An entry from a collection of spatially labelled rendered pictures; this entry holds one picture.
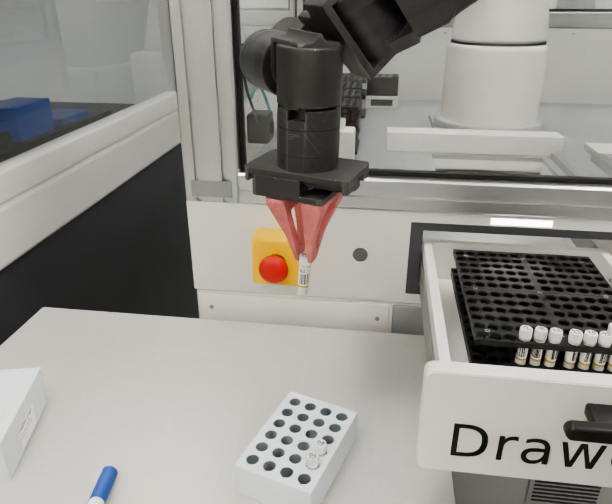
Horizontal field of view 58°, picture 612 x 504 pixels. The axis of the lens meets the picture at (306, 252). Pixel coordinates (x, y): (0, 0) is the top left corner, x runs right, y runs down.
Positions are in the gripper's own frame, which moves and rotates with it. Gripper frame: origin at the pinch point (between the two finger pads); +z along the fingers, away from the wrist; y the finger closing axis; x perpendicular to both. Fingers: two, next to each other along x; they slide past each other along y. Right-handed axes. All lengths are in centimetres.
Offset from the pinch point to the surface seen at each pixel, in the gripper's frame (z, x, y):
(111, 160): 14, -50, 69
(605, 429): 6.3, 6.9, -28.2
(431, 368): 5.1, 6.5, -14.5
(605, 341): 7.0, -7.4, -29.1
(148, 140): 15, -70, 75
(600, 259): 9.5, -32.8, -30.2
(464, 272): 8.3, -18.5, -13.9
